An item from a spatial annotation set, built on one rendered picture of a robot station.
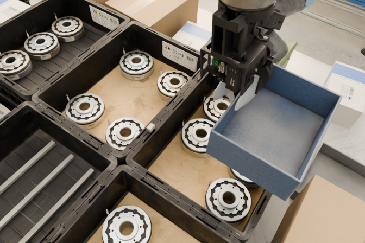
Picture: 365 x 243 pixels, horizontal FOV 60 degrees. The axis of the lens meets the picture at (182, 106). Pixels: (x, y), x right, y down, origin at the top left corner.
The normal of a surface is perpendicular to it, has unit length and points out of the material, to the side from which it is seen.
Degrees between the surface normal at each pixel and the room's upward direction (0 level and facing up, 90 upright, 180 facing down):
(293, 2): 91
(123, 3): 0
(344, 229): 0
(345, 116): 90
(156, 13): 0
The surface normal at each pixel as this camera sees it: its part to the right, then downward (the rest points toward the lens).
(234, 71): -0.60, 0.61
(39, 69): 0.04, -0.62
